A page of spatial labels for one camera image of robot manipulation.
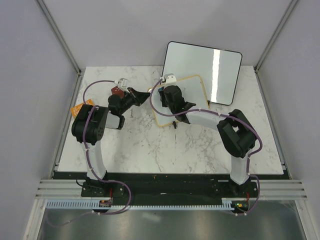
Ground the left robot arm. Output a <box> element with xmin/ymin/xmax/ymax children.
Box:
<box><xmin>71</xmin><ymin>87</ymin><xmax>150</xmax><ymax>197</ymax></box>

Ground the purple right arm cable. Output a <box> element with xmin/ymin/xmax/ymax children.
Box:
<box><xmin>149</xmin><ymin>78</ymin><xmax>263</xmax><ymax>218</ymax></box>

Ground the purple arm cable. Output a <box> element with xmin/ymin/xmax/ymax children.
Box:
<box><xmin>46</xmin><ymin>79</ymin><xmax>133</xmax><ymax>227</ymax></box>
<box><xmin>149</xmin><ymin>78</ymin><xmax>263</xmax><ymax>218</ymax></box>

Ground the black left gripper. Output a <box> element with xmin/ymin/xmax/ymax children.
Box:
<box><xmin>119</xmin><ymin>87</ymin><xmax>152</xmax><ymax>115</ymax></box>

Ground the black whiteboard foot clip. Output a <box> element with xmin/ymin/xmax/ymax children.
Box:
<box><xmin>172</xmin><ymin>121</ymin><xmax>177</xmax><ymax>129</ymax></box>

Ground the aluminium frame rail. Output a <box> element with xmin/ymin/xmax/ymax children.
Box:
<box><xmin>36</xmin><ymin>178</ymin><xmax>307</xmax><ymax>200</ymax></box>

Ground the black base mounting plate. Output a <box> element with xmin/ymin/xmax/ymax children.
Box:
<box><xmin>81</xmin><ymin>173</ymin><xmax>258</xmax><ymax>198</ymax></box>

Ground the yellow-framed small whiteboard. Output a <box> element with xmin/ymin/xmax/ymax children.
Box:
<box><xmin>151</xmin><ymin>74</ymin><xmax>210</xmax><ymax>115</ymax></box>

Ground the white slotted cable duct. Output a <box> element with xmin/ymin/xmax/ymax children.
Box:
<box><xmin>45</xmin><ymin>199</ymin><xmax>246</xmax><ymax>211</ymax></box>

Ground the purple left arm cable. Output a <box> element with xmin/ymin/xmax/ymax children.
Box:
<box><xmin>46</xmin><ymin>79</ymin><xmax>133</xmax><ymax>227</ymax></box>

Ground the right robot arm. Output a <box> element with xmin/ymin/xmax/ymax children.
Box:
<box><xmin>158</xmin><ymin>85</ymin><xmax>261</xmax><ymax>197</ymax></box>

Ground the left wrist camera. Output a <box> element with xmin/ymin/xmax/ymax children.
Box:
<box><xmin>114</xmin><ymin>78</ymin><xmax>129</xmax><ymax>92</ymax></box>

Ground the black-framed large whiteboard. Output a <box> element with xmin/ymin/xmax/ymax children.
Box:
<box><xmin>162</xmin><ymin>41</ymin><xmax>243</xmax><ymax>106</ymax></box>

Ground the blue bone-shaped eraser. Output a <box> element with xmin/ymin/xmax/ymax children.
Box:
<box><xmin>158</xmin><ymin>87</ymin><xmax>164</xmax><ymax>96</ymax></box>

